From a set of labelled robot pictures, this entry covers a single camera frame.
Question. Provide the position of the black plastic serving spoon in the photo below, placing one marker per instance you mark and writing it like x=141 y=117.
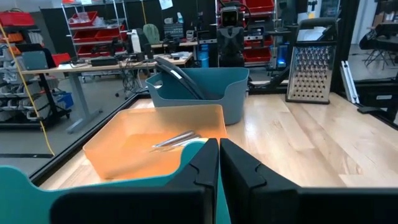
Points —
x=183 y=89

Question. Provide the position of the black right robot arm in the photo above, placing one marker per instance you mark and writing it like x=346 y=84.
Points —
x=231 y=57

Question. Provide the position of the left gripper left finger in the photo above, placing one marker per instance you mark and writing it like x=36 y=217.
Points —
x=140 y=205

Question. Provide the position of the metal box grater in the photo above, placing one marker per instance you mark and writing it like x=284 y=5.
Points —
x=311 y=74

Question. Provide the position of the blue barrel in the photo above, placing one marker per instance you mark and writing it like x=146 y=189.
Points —
x=203 y=57

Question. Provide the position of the green office chair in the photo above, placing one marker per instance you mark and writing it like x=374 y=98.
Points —
x=151 y=34

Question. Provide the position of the white paper sheet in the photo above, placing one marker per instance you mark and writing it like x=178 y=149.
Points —
x=165 y=4

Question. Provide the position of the red plastic storage bin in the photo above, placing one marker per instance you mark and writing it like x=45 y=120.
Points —
x=256 y=55
x=17 y=19
x=74 y=23
x=259 y=6
x=60 y=59
x=105 y=35

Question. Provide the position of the black chair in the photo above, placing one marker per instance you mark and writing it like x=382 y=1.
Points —
x=367 y=43

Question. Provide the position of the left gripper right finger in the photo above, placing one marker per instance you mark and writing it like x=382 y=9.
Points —
x=295 y=205

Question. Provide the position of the black plastic ladle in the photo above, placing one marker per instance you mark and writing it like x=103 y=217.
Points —
x=182 y=77

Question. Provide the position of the black aluminium table frame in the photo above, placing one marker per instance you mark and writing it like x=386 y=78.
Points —
x=345 y=46

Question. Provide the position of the green-teal plastic bin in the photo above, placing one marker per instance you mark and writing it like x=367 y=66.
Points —
x=25 y=199

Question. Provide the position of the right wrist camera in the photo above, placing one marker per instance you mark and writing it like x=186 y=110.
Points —
x=230 y=18

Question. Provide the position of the blue-grey plastic bin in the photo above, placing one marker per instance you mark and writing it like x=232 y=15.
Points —
x=230 y=99

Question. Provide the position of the orange plastic tray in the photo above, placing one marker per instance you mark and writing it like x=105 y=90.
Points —
x=124 y=149

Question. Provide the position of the wooden desk with grey legs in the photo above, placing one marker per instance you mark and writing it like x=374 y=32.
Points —
x=79 y=99

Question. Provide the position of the blue plastic crate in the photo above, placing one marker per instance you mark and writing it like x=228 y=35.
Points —
x=65 y=100

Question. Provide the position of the silver aluminium bar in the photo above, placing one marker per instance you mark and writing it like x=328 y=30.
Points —
x=349 y=84

